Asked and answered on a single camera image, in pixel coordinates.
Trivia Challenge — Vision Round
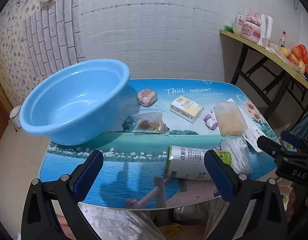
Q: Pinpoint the dark cloth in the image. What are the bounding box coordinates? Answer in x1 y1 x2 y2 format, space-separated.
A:
290 110 308 140

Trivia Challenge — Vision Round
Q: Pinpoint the red bag of oranges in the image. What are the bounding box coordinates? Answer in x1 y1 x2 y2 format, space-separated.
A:
279 44 308 73

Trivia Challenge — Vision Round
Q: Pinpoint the white and yellow tissue pack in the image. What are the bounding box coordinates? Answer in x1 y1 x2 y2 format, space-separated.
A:
169 96 204 124

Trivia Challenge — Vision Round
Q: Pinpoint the person's right hand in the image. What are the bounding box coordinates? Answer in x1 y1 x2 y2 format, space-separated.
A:
286 183 308 222

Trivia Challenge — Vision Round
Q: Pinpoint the white and green canister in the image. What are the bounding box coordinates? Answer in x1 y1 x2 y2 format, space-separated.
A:
164 145 232 182

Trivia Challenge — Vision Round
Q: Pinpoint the clear bag of cotton swabs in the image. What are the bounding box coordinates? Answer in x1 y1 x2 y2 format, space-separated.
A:
220 137 253 174

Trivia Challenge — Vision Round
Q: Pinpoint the pink cartoon storage box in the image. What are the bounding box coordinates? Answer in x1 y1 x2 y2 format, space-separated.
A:
241 12 264 43

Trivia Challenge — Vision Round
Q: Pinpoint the pink and white toy figure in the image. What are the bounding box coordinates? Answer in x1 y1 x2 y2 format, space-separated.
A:
203 114 218 130

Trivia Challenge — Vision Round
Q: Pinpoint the white flat packet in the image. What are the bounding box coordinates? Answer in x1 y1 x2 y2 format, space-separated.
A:
228 97 269 153

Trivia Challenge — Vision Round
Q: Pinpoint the white plastic container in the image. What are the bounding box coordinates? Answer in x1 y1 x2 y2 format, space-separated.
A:
260 15 274 47

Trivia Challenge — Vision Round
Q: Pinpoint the plastic bottle with red label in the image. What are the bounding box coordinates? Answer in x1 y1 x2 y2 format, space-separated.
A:
234 7 246 29

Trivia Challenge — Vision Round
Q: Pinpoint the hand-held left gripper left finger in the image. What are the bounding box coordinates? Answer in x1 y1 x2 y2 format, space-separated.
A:
21 149 104 240

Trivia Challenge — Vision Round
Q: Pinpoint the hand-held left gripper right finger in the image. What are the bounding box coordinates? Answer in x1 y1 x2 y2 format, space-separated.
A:
203 149 288 240

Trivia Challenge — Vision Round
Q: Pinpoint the white jar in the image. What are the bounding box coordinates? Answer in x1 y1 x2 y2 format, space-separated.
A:
9 105 22 131

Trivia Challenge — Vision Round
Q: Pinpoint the blue plastic basin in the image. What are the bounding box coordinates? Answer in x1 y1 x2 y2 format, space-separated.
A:
19 59 130 146

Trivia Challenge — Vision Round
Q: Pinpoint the clear snack bag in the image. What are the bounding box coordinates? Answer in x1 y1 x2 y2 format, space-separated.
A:
132 112 170 136

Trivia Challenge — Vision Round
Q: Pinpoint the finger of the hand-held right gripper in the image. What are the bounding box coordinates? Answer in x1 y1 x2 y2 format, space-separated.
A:
256 135 288 160
280 131 308 152

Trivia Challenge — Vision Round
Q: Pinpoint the clear box of toothpicks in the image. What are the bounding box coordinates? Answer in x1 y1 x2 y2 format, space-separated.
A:
213 100 248 137

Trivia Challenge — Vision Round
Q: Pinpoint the yellow folding side table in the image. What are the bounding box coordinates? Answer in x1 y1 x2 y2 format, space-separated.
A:
219 29 308 130

